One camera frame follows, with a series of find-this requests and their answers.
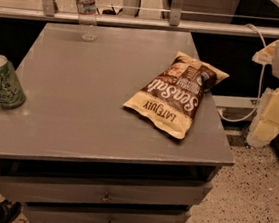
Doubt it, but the middle grey drawer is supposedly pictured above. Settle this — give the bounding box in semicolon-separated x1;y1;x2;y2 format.
23;206;190;223

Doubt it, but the brown Late July chip bag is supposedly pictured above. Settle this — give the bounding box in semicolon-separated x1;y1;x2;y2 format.
123;52;229;139

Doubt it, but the top grey drawer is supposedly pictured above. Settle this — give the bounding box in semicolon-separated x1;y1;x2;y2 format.
0;176;212;206

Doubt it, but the grey metal window rail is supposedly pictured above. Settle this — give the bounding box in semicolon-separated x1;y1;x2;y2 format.
0;0;279;30

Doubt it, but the clear plastic water bottle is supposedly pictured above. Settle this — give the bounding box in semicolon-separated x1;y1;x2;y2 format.
75;0;97;42

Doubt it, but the grey baseboard box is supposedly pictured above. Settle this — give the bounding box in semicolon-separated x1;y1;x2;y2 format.
213;95;258;122

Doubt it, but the grey drawer cabinet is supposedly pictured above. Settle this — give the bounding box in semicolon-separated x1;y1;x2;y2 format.
0;23;234;211

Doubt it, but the green soda can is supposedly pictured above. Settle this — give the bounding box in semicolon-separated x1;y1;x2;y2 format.
0;54;26;109

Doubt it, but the white cable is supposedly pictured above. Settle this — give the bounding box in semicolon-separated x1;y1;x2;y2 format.
216;20;272;126

